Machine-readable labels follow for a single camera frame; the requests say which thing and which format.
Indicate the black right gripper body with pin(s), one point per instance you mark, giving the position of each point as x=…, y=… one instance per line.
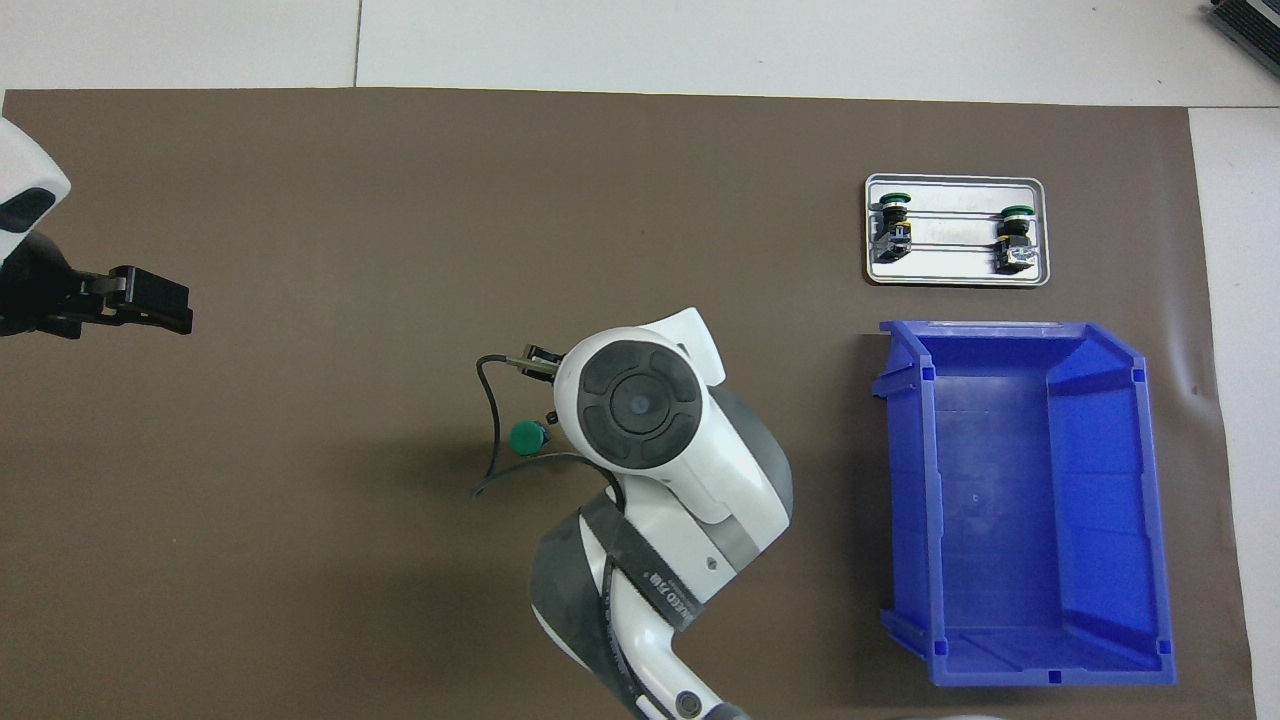
x=543, y=362

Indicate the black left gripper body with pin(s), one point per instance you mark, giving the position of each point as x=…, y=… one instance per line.
x=35, y=295

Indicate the green push button switch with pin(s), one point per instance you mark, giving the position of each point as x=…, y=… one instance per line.
x=893, y=232
x=1016, y=245
x=527, y=438

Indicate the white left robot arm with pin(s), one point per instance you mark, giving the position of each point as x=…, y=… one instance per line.
x=25, y=160

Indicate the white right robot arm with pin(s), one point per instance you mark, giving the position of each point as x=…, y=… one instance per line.
x=680, y=480

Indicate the brown table mat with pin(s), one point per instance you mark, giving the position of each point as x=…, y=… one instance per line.
x=300, y=550

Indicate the silver metal tray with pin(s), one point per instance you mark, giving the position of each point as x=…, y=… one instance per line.
x=955, y=260

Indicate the blue plastic storage bin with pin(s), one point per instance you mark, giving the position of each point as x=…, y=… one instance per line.
x=1000, y=520

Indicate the grey device corner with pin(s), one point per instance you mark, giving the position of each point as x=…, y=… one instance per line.
x=1250, y=25

